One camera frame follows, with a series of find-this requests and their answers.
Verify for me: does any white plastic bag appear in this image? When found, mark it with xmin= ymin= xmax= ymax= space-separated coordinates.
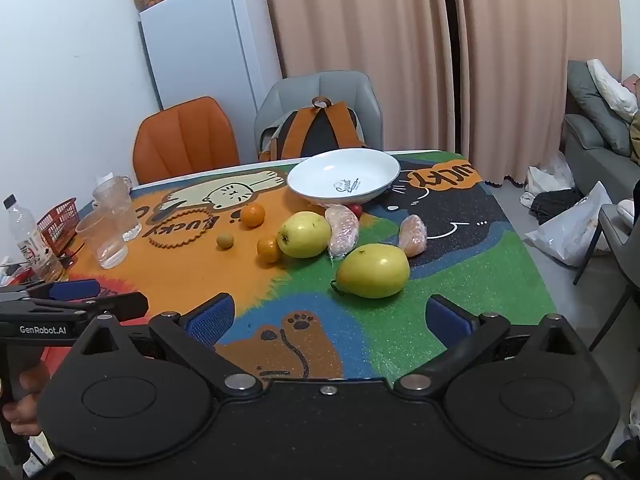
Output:
xmin=524 ymin=181 xmax=613 ymax=267
xmin=520 ymin=152 xmax=576 ymax=208

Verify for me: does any pink curtain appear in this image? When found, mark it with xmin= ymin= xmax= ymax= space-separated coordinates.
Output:
xmin=240 ymin=0 xmax=456 ymax=153
xmin=442 ymin=0 xmax=623 ymax=188

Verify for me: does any white pillow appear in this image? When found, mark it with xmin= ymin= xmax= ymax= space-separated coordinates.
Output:
xmin=587 ymin=59 xmax=639 ymax=123

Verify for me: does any plastic-wrapped pomelo segment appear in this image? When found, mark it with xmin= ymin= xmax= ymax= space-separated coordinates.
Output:
xmin=398 ymin=215 xmax=428 ymax=258
xmin=324 ymin=204 xmax=361 ymax=261

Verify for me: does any orange chair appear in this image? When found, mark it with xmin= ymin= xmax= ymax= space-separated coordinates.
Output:
xmin=132 ymin=96 xmax=241 ymax=186

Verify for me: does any brown jacket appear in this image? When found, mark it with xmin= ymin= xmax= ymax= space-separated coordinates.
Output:
xmin=629 ymin=110 xmax=640 ymax=166

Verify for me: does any spotted yellow pear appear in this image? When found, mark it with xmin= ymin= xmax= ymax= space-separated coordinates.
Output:
xmin=277 ymin=211 xmax=332 ymax=259

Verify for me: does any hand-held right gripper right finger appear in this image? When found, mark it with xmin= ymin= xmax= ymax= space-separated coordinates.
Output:
xmin=395 ymin=295 xmax=585 ymax=397

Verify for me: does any red plastic basket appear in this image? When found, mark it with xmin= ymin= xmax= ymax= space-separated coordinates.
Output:
xmin=36 ymin=198 xmax=81 ymax=256

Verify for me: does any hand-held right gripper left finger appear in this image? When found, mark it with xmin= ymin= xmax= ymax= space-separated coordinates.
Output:
xmin=77 ymin=294 xmax=263 ymax=398

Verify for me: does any clear plastic bottle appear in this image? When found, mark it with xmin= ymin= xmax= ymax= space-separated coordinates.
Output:
xmin=2 ymin=194 xmax=63 ymax=283

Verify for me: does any grey sofa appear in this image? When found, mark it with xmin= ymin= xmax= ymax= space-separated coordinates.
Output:
xmin=564 ymin=60 xmax=640 ymax=201

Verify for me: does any cartoon printed table mat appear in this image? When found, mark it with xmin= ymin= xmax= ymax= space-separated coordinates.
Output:
xmin=40 ymin=149 xmax=558 ymax=381

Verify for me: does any large yellow pear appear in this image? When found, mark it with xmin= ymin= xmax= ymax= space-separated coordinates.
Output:
xmin=331 ymin=243 xmax=411 ymax=300

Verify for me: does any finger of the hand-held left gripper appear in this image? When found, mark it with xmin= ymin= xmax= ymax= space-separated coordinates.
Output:
xmin=0 ymin=280 xmax=101 ymax=303
xmin=30 ymin=291 xmax=150 ymax=319

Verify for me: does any grey side chair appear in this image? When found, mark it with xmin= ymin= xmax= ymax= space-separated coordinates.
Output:
xmin=572 ymin=204 xmax=640 ymax=351

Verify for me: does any clear plastic cup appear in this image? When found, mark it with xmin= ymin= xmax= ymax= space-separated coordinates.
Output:
xmin=76 ymin=208 xmax=128 ymax=269

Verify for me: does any orange tangerine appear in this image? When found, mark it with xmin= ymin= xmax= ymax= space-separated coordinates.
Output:
xmin=256 ymin=238 xmax=282 ymax=264
xmin=241 ymin=203 xmax=266 ymax=228

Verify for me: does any white bowl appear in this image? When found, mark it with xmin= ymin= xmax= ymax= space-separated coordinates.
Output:
xmin=287 ymin=148 xmax=401 ymax=206

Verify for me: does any orange and black backpack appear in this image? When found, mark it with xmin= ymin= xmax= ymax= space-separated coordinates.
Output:
xmin=258 ymin=96 xmax=368 ymax=162

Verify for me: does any white refrigerator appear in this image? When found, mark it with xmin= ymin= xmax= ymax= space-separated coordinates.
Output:
xmin=138 ymin=0 xmax=285 ymax=111

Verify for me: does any person's left hand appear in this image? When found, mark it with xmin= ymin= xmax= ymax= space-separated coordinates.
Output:
xmin=2 ymin=360 xmax=51 ymax=436

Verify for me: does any black cloth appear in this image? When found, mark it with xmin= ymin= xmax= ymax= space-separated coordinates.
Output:
xmin=531 ymin=189 xmax=583 ymax=226

